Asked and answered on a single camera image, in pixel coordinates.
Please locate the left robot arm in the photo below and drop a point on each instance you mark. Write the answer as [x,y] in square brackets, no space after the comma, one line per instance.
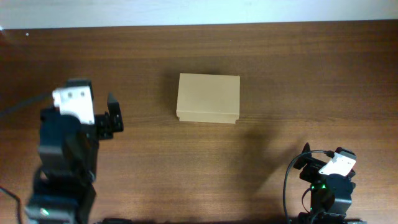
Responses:
[70,134]

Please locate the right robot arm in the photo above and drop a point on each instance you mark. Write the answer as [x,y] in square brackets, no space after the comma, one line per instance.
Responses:
[330,185]

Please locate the cardboard box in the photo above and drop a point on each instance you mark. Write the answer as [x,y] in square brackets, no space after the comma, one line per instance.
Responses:
[208,98]

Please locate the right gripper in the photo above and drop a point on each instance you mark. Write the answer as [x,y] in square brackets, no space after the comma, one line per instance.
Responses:
[311,170]

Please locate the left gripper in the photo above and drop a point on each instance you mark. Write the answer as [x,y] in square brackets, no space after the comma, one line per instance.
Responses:
[104,123]

